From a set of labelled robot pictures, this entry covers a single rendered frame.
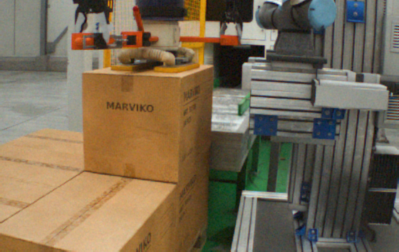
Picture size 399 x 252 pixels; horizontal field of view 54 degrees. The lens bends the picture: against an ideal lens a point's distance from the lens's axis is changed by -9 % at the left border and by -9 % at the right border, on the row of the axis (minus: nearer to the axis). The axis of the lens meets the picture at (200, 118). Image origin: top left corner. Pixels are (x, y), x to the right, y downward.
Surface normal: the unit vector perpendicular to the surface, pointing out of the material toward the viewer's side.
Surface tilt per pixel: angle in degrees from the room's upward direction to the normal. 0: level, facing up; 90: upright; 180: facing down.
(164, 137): 90
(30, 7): 90
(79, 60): 89
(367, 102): 90
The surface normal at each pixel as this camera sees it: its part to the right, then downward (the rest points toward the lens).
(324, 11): 0.35, 0.29
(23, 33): -0.15, 0.19
